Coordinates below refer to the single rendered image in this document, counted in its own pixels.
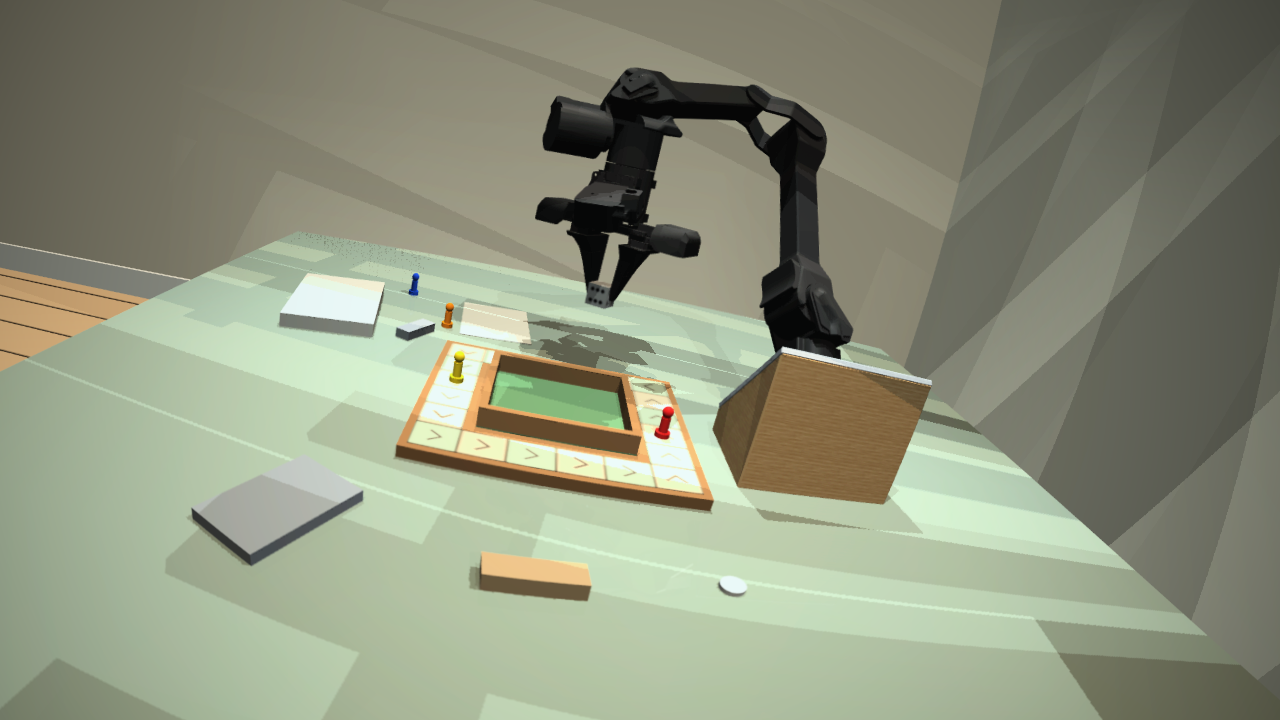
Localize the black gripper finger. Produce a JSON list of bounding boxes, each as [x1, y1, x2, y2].
[[567, 231, 611, 290], [609, 243, 660, 301]]

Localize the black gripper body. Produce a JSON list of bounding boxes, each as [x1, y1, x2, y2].
[[535, 161, 701, 259]]

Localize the yellow pawn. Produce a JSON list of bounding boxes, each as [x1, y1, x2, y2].
[[449, 351, 465, 384]]

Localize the red pawn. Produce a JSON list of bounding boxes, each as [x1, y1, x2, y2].
[[654, 407, 675, 439]]

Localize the white flat disc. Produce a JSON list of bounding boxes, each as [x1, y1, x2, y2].
[[718, 577, 748, 597]]

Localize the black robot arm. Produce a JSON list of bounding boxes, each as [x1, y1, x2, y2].
[[543, 67, 854, 360]]

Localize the white die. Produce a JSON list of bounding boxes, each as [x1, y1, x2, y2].
[[584, 281, 614, 309]]

